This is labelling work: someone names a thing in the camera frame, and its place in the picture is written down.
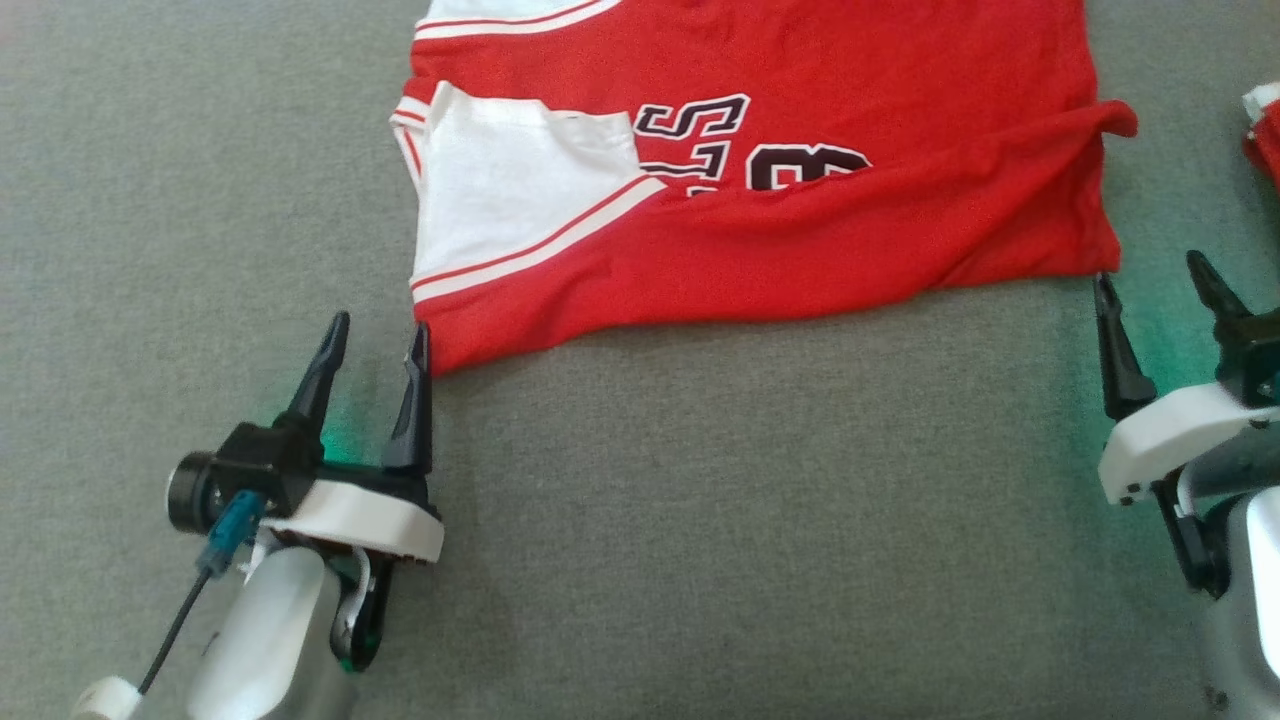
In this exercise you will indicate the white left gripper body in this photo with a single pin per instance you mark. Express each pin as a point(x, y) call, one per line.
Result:
point(370, 515)

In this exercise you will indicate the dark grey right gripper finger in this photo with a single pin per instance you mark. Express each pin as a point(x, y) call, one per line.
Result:
point(1218, 300)
point(1122, 360)

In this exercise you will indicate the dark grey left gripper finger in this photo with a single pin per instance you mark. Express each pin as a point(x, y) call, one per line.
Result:
point(322, 380)
point(413, 420)

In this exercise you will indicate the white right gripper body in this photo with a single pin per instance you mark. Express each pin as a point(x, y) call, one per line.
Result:
point(1170, 435)

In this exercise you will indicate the red white jersey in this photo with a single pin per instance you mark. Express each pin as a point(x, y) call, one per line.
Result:
point(1266, 135)

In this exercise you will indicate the red basketball jersey with number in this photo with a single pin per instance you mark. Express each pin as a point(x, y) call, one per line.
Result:
point(850, 230)

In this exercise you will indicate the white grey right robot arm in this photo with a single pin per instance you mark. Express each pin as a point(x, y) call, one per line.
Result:
point(1250, 600)

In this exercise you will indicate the grey fabric sofa seat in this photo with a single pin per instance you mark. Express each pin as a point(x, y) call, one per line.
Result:
point(700, 500)

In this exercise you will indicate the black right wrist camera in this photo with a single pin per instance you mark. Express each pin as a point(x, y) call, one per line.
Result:
point(1255, 355)

